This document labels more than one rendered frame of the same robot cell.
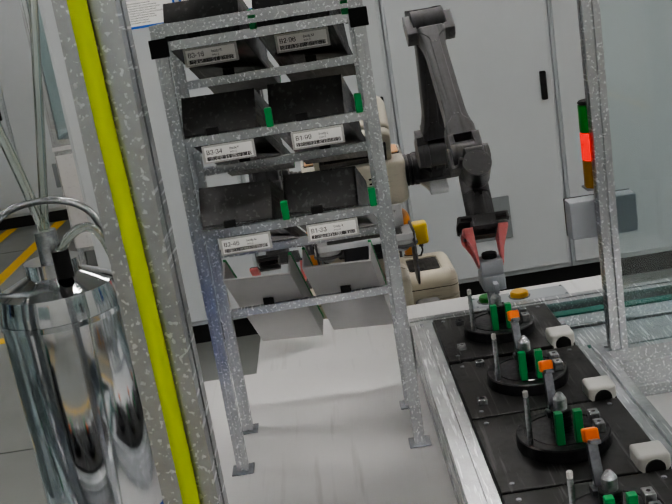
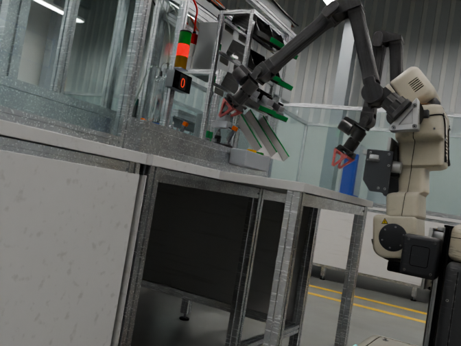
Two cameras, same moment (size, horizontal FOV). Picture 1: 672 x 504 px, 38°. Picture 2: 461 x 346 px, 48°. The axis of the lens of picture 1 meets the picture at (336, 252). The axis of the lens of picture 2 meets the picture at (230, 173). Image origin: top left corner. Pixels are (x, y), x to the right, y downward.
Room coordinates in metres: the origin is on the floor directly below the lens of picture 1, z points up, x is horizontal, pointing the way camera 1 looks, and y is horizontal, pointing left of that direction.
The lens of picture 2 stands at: (2.99, -2.21, 0.79)
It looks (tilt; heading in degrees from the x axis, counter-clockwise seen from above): 2 degrees up; 119
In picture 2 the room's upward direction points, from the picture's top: 9 degrees clockwise
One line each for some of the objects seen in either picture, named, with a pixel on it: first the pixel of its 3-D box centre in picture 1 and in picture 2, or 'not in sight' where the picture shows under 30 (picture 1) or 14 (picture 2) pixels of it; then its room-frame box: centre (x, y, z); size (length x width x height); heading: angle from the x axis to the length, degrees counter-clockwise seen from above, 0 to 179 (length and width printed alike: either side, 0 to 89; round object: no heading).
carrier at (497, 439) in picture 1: (561, 415); not in sight; (1.35, -0.29, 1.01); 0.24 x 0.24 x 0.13; 0
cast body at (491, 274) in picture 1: (491, 270); (221, 119); (1.86, -0.30, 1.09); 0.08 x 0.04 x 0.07; 179
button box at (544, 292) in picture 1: (520, 308); (250, 160); (2.07, -0.38, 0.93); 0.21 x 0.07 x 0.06; 90
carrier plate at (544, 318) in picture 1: (500, 334); not in sight; (1.85, -0.30, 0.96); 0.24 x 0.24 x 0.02; 0
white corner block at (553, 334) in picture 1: (560, 339); not in sight; (1.75, -0.39, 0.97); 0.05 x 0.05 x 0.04; 0
